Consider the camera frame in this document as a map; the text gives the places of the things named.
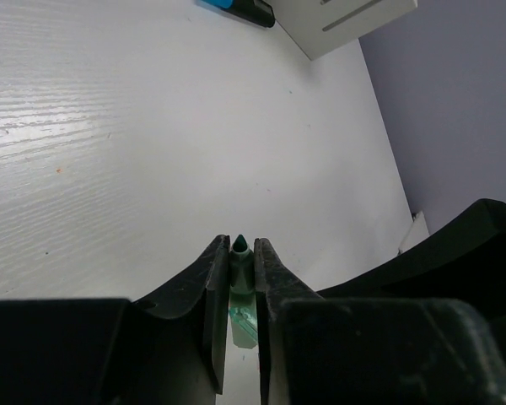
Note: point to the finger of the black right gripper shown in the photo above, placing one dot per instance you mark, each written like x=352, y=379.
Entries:
x=466, y=260

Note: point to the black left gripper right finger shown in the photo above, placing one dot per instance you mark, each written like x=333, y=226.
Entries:
x=369, y=350

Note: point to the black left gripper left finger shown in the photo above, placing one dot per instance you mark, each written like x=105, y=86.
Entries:
x=166, y=348

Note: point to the green folding marker pen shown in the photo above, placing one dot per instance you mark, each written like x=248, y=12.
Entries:
x=242, y=295

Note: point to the white slotted organizer box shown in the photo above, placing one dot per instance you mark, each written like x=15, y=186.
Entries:
x=319, y=27

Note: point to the blue highlighter black body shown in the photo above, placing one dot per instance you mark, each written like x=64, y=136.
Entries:
x=257, y=12

